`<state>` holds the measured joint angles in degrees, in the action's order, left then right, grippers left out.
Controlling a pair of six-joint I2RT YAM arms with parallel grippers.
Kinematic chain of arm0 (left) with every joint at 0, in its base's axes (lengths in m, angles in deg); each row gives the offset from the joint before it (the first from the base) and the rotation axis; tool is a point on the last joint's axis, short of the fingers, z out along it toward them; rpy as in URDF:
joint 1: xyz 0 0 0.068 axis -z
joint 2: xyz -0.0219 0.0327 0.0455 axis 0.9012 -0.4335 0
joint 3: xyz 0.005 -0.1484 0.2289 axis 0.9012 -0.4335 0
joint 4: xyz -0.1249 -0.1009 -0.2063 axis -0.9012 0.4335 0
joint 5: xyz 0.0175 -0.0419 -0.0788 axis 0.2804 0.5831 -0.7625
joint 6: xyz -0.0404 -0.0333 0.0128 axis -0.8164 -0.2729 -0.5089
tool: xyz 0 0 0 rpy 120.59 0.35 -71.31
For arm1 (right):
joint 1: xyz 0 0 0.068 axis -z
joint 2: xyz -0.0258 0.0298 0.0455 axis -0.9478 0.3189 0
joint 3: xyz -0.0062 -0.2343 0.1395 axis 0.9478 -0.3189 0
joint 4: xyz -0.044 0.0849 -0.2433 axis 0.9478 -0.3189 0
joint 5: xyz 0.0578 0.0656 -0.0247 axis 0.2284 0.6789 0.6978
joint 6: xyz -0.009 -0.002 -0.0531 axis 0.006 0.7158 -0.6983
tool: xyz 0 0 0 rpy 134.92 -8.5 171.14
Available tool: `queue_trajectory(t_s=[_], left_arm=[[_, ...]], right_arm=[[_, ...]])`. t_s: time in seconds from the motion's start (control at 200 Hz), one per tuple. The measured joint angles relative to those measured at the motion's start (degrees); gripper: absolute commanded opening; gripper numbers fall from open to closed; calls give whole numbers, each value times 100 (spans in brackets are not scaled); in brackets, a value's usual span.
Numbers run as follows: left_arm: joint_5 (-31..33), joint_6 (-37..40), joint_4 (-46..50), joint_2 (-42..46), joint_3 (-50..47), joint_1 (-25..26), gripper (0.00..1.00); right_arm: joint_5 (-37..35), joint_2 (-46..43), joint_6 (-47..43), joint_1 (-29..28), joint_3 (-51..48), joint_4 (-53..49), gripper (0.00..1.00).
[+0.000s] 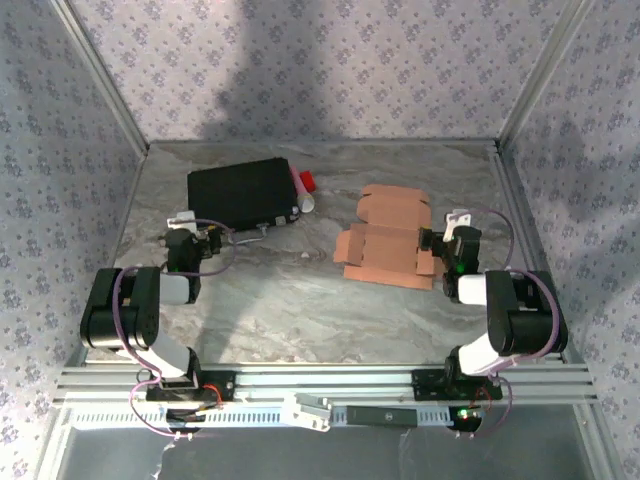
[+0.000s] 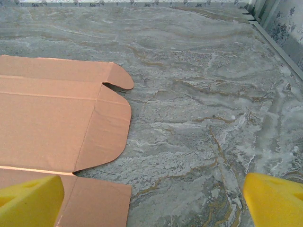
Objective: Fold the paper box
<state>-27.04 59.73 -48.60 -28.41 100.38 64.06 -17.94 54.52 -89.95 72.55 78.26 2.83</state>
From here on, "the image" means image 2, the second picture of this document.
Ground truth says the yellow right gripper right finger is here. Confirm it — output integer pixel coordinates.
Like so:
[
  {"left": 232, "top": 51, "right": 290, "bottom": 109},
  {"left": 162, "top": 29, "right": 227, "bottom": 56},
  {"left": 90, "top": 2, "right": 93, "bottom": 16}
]
[{"left": 243, "top": 172, "right": 303, "bottom": 227}]

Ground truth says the aluminium frame rail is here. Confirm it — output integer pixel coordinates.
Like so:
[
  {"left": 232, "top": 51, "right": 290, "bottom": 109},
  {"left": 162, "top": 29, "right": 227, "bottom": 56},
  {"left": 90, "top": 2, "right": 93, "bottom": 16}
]
[
  {"left": 241, "top": 8, "right": 303, "bottom": 82},
  {"left": 0, "top": 1, "right": 249, "bottom": 8}
]

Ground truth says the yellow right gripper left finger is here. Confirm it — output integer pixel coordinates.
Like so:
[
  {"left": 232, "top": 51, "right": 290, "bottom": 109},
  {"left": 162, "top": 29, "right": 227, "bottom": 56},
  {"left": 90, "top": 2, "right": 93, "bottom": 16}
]
[{"left": 0, "top": 175, "right": 65, "bottom": 227}]

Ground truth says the brown cardboard paper box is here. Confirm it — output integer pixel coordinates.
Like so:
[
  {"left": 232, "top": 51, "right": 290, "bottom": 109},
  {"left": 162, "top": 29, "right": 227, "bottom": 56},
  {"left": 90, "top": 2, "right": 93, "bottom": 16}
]
[{"left": 0, "top": 54, "right": 135, "bottom": 227}]

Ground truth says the aluminium frame post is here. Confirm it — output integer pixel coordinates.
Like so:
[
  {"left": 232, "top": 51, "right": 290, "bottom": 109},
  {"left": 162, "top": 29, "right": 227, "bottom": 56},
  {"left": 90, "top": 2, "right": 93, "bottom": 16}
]
[{"left": 246, "top": 0, "right": 262, "bottom": 22}]

